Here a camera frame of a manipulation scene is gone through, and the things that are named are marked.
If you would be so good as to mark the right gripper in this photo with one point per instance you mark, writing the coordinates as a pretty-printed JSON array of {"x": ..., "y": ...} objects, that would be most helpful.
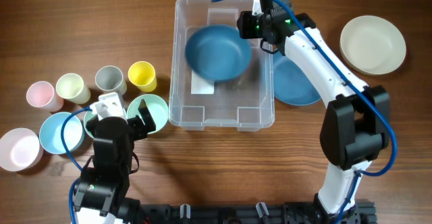
[{"x": 244, "y": 23}]

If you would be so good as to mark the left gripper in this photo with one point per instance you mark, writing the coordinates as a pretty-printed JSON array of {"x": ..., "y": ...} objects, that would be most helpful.
[{"x": 141, "y": 129}]

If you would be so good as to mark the grey cup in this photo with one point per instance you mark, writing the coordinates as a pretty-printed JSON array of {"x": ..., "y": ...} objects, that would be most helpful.
[{"x": 111, "y": 79}]

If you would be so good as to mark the cream cup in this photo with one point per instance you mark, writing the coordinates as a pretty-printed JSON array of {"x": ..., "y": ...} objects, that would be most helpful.
[{"x": 73, "y": 88}]

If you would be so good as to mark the dark blue bowl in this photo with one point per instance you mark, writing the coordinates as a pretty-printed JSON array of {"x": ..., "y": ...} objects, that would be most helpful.
[
  {"x": 218, "y": 53},
  {"x": 291, "y": 86}
]

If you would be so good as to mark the light blue small bowl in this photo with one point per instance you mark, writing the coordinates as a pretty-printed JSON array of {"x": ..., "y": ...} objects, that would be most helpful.
[{"x": 50, "y": 133}]

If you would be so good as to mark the pink cup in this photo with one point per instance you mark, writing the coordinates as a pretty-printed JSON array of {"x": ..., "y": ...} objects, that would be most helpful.
[{"x": 42, "y": 95}]

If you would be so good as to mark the beige bowl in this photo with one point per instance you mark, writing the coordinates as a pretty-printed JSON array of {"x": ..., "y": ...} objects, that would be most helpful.
[{"x": 372, "y": 45}]

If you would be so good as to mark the pale pink small bowl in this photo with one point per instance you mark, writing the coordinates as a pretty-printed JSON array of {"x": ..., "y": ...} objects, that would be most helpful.
[{"x": 20, "y": 149}]

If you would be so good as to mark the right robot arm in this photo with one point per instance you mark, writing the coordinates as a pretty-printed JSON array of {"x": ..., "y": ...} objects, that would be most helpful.
[{"x": 356, "y": 136}]

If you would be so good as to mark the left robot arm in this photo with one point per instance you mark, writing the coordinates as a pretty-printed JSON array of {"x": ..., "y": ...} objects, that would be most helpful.
[{"x": 100, "y": 191}]

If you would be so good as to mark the white label in container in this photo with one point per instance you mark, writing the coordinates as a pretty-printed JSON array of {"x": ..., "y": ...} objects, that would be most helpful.
[{"x": 200, "y": 85}]

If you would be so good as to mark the clear plastic storage container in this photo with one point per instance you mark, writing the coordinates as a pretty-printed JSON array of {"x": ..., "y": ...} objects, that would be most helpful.
[{"x": 246, "y": 103}]

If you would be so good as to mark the yellow cup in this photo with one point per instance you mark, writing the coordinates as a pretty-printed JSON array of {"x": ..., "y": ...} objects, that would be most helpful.
[{"x": 143, "y": 75}]

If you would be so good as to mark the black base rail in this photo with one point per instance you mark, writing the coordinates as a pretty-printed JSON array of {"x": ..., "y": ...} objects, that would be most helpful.
[{"x": 287, "y": 213}]

